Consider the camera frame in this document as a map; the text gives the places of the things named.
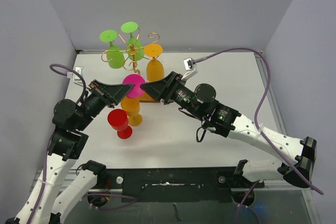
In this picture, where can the green wine glass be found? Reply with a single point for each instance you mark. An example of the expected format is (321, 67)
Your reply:
(134, 46)
(113, 56)

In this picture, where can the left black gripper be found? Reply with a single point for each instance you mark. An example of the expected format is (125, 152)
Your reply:
(110, 94)

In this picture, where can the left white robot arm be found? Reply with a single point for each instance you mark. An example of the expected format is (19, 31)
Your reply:
(47, 203)

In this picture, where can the gold wire wine glass rack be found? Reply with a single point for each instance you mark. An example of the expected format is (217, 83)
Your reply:
(126, 59)

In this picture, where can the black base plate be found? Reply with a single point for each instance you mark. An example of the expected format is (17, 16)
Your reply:
(220, 184)

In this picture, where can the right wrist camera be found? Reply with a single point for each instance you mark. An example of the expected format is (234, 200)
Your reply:
(190, 67)

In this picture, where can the magenta wine glass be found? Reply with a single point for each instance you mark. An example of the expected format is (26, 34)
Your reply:
(135, 80)

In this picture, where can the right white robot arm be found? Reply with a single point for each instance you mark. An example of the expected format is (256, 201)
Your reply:
(295, 157)

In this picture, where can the red wine glass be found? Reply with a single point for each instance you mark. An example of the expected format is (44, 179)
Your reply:
(118, 120)

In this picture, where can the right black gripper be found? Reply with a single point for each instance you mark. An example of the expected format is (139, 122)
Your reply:
(166, 88)

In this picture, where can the orange wine glass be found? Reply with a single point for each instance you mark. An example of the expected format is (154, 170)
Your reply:
(154, 69)
(132, 108)

